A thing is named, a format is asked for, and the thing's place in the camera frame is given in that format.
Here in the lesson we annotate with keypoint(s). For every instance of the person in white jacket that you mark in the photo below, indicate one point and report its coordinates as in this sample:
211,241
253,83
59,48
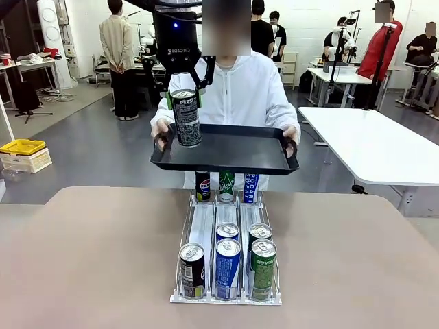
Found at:
240,96

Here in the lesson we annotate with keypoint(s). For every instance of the seated person in black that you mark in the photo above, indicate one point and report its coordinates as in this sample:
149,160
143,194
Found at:
422,46

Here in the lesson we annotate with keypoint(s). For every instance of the green Chilsung cider can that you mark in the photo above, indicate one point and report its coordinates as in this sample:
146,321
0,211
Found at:
260,231
263,274
227,186

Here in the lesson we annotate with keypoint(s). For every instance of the clear acrylic can rack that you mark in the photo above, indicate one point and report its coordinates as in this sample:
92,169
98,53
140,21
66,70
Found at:
202,219

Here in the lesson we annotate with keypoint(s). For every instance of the person in black T-shirt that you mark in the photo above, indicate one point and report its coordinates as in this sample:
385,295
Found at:
261,34

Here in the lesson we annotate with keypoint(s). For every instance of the black bag on tripod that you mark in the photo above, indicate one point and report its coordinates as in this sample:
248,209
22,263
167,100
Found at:
25,97

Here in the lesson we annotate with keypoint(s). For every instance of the white-sleeved left forearm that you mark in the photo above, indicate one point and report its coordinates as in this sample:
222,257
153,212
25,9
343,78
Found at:
288,111

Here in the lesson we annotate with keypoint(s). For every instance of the person in beige jacket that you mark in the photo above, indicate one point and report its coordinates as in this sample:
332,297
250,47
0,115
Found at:
118,44

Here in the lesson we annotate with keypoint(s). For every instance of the person in black shirt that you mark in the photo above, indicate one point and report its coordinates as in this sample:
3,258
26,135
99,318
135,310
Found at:
279,37

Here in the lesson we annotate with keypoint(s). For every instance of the white work desk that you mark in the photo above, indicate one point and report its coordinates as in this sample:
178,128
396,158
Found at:
343,74

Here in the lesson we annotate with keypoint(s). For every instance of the black camera stand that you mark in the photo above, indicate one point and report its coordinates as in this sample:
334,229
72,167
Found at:
334,75
379,68

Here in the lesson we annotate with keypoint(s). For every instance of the yellow plastic crate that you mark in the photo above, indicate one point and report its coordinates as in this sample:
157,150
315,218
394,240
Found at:
22,146

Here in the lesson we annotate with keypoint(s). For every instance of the person's right hand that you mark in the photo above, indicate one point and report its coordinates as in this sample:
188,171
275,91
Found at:
160,132

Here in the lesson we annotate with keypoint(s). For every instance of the white-sleeved right forearm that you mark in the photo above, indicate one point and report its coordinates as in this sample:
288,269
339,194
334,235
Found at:
161,111

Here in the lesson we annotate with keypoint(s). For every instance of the red cup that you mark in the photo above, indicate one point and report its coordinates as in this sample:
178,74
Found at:
5,60

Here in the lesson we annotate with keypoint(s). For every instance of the black serving tray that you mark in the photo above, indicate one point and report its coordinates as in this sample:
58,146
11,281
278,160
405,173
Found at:
233,150

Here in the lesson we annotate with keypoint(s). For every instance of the cluttered white table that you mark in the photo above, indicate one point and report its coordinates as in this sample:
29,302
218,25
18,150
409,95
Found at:
34,63

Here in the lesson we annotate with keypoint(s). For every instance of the person in red jacket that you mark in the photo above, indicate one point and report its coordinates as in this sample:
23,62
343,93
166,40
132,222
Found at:
377,51

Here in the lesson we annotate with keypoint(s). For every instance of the white tower air conditioner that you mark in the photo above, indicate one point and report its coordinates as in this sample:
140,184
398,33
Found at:
51,34

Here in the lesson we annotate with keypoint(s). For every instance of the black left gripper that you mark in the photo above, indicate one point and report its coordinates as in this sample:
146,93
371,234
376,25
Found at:
178,37

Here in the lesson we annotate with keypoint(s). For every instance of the person's left hand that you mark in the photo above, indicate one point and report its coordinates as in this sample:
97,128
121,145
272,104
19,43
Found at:
292,137

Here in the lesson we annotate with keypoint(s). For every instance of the black Pepsi can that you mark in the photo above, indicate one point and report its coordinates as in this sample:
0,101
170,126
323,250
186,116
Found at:
187,120
192,274
202,186

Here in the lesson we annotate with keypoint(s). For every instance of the person beside white robot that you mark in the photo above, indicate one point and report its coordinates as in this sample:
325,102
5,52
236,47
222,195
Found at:
332,42

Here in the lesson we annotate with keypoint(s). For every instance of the large white table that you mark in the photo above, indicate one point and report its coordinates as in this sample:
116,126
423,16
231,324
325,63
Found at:
377,147

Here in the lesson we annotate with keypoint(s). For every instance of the white plastic crate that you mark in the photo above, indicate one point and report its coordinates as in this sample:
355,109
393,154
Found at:
31,162

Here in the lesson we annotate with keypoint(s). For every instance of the blue Pocari Sweat can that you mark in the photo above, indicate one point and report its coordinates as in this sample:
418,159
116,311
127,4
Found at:
228,274
251,188
227,230

